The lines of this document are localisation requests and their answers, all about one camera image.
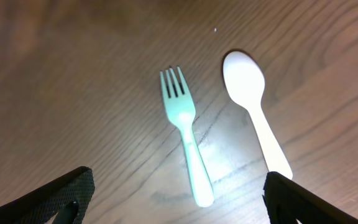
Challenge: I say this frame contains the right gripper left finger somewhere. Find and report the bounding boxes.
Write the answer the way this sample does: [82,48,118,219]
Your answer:
[0,166,95,224]

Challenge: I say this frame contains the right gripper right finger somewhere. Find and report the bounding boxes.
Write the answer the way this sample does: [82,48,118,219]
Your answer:
[263,172,358,224]

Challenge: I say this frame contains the white plastic spoon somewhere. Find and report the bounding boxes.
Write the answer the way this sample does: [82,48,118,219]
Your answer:
[223,51,293,179]

